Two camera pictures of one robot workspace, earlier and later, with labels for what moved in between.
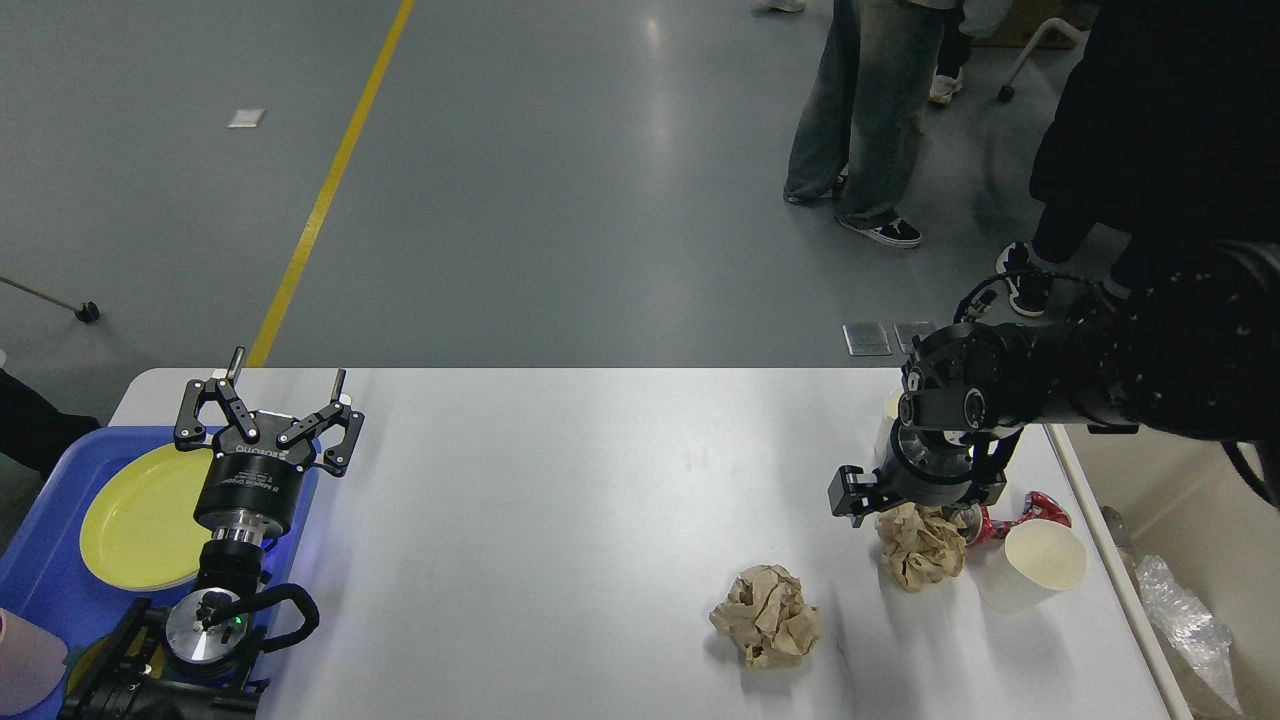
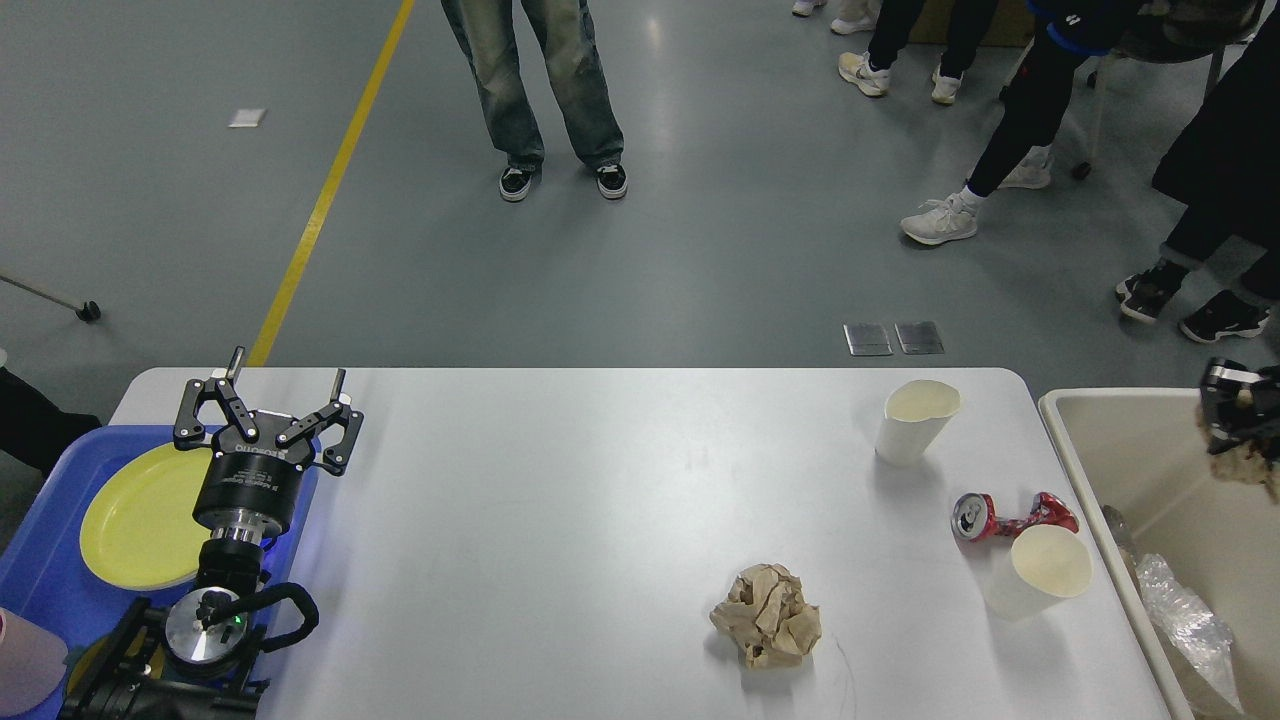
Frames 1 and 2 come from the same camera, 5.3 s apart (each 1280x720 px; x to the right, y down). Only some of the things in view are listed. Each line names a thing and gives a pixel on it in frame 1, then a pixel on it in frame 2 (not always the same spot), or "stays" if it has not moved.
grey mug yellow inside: x=131 y=652 stays
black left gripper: x=253 y=484 stays
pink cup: x=31 y=662 stays
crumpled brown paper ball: x=766 y=616 stays
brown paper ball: x=920 y=545 → x=1250 y=461
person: x=861 y=133 → x=485 y=32
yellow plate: x=140 y=531 stays
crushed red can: x=977 y=524 stays
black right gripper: x=922 y=467 → x=1227 y=422
